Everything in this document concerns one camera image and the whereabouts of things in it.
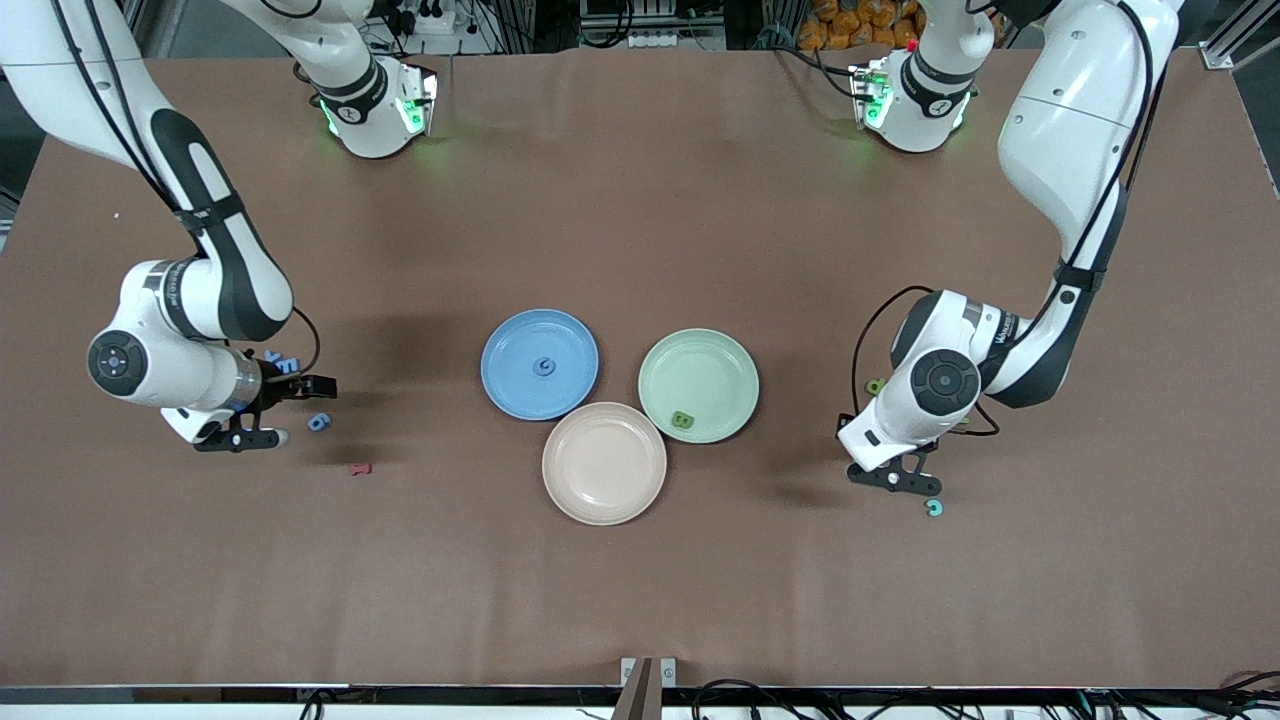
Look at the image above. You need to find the blue plate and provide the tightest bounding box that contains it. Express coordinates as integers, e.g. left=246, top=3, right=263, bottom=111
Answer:
left=480, top=308, right=600, bottom=422

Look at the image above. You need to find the light green plate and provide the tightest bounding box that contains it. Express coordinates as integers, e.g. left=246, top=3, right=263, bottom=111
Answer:
left=637, top=328, right=761, bottom=445

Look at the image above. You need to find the beige plate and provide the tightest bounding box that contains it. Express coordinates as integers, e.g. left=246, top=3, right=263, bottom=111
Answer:
left=541, top=401, right=668, bottom=527

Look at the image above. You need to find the brown table cover sheet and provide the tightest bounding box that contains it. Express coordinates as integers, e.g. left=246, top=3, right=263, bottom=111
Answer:
left=0, top=50, right=1280, bottom=691

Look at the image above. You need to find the white power strip with plugs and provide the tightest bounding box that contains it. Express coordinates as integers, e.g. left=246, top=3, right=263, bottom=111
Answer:
left=385, top=0, right=456, bottom=36

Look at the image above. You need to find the bag of oranges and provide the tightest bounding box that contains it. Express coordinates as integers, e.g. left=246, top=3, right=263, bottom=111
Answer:
left=797, top=0, right=921, bottom=51

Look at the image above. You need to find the long white power strip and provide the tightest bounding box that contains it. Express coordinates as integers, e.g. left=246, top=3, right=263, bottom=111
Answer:
left=628, top=30, right=726, bottom=49

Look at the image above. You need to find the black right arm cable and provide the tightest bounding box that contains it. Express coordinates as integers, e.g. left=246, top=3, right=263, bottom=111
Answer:
left=50, top=0, right=323, bottom=386

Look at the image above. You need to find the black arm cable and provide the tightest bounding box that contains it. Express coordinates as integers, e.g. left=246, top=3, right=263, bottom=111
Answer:
left=50, top=0, right=323, bottom=386
left=850, top=0, right=1166, bottom=438

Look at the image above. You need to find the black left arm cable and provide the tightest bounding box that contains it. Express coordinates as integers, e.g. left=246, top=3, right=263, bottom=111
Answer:
left=850, top=0, right=1166, bottom=438

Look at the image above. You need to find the black table edge rail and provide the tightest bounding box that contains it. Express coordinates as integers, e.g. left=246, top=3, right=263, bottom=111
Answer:
left=0, top=684, right=1280, bottom=707

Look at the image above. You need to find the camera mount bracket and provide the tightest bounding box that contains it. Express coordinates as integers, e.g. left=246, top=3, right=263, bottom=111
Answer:
left=612, top=656, right=678, bottom=720

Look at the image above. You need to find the aluminium frame post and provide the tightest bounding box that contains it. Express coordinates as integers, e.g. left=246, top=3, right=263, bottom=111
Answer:
left=1200, top=0, right=1280, bottom=71

